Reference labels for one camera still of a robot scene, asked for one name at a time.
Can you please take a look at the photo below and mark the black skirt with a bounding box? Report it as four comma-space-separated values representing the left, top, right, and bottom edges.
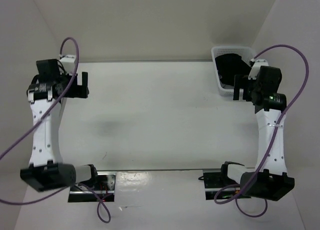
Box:
215, 53, 251, 86

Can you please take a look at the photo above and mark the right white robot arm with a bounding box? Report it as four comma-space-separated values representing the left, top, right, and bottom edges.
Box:
219, 65, 295, 201

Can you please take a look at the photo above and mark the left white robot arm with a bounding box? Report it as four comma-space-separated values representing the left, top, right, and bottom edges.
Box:
20, 55, 100, 192

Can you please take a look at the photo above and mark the white plastic basket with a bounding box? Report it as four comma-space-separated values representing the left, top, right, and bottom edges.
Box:
211, 45, 257, 98

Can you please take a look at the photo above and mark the aluminium table edge rail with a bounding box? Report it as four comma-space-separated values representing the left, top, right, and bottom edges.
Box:
59, 61, 78, 111

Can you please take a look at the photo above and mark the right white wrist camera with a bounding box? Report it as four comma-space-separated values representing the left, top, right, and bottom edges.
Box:
248, 58, 269, 80

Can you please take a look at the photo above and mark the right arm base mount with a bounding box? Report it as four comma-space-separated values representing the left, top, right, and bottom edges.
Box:
198, 170, 240, 201

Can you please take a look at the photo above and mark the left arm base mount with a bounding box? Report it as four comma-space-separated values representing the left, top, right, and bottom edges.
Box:
68, 171, 117, 203

